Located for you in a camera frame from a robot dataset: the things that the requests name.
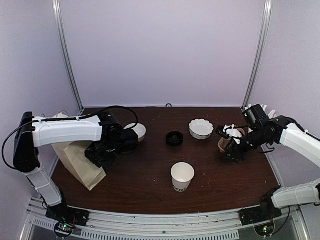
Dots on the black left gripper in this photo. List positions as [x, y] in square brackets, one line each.
[90, 156]

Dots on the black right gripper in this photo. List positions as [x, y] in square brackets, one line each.
[235, 151]

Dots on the white paper coffee cup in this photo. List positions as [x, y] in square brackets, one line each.
[182, 174]

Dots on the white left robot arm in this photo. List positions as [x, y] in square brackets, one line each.
[107, 136]

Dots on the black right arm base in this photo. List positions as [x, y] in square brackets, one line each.
[256, 215]

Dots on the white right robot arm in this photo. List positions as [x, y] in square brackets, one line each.
[282, 130]

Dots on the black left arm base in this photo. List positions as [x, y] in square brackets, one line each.
[68, 215]

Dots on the black coffee lid on table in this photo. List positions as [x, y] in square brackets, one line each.
[174, 138]

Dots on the brown cardboard cup carrier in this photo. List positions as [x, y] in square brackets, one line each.
[222, 142]

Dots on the plain white round bowl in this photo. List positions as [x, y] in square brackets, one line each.
[139, 129]

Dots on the white scalloped bowl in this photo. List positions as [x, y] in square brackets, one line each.
[200, 129]

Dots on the brown paper bag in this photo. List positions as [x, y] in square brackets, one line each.
[72, 156]

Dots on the paper cup holding straws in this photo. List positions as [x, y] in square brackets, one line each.
[270, 113]

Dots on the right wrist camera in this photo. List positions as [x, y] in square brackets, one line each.
[228, 131]

